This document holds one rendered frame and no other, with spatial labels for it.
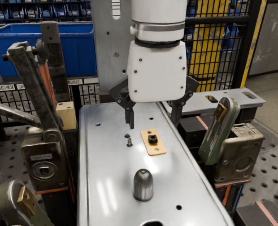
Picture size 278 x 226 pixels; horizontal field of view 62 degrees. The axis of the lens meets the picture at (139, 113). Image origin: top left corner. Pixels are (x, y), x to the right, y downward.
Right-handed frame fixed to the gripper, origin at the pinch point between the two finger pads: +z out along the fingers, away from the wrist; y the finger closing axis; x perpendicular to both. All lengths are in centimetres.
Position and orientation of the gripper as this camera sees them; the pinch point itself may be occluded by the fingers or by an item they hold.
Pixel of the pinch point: (153, 119)
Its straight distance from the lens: 45.7
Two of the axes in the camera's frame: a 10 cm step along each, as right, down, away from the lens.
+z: -0.1, 8.6, 5.1
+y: 9.8, -1.0, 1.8
